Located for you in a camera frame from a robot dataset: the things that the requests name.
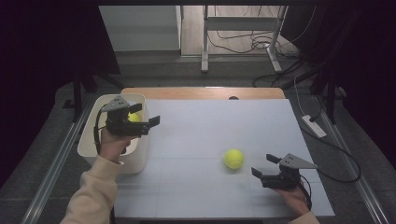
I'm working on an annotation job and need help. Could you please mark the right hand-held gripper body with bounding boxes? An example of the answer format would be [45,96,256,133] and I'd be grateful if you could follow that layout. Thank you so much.
[261,153,318,190]

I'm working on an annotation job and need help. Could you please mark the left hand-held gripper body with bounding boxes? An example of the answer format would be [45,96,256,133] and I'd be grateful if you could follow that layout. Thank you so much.
[101,95,150,137]

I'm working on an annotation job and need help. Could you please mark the white plastic bin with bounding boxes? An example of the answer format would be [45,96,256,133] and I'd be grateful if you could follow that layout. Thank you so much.
[77,92,150,175]

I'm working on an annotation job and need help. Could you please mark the person's right hand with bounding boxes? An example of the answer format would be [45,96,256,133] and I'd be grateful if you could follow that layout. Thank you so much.
[274,183,312,217]

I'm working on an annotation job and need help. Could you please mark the person's left hand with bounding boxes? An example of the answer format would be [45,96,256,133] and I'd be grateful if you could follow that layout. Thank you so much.
[98,128,141,164]

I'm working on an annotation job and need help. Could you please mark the white table cover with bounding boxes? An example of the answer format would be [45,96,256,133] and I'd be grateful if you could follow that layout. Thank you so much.
[113,98,336,218]

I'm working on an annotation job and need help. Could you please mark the white power strip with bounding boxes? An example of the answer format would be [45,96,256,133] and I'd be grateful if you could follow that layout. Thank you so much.
[301,114,328,139]

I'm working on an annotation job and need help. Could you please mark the black stand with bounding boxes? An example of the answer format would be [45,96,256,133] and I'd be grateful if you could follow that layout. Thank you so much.
[310,69,347,125]
[63,68,125,123]

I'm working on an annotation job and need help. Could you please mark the wooden table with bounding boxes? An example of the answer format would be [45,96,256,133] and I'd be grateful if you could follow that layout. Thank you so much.
[120,87,287,101]

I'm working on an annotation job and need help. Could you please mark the white cabinet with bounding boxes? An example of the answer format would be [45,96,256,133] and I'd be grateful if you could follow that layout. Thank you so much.
[98,5,182,52]

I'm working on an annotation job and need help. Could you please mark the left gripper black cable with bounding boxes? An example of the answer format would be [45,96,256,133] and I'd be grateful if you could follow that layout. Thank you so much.
[93,105,108,156]

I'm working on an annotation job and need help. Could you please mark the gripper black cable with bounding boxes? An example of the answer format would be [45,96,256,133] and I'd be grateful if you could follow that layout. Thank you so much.
[299,175,313,210]
[93,105,108,156]

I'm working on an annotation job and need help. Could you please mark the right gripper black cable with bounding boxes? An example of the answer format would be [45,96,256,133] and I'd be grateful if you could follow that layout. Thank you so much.
[299,175,313,210]

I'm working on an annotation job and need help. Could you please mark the black power cable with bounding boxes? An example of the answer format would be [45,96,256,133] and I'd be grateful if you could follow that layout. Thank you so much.
[298,124,362,184]

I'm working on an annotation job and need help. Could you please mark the aluminium rail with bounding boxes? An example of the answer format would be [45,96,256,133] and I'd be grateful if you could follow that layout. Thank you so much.
[20,96,96,224]
[312,94,394,224]

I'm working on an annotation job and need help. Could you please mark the tangled floor cables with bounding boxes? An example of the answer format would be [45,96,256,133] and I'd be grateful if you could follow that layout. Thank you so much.
[207,30,301,60]

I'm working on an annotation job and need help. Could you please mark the white metal frame stand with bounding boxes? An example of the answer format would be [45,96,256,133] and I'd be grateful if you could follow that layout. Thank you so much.
[201,5,290,75]

